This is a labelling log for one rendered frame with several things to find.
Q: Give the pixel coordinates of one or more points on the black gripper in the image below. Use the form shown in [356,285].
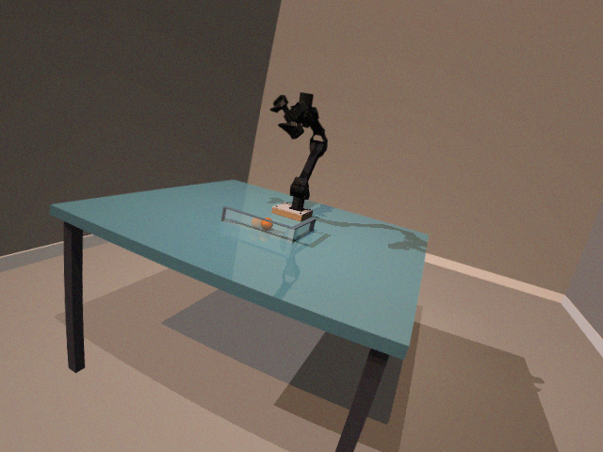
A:
[290,126]

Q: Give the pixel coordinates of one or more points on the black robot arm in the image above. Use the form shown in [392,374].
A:
[299,189]

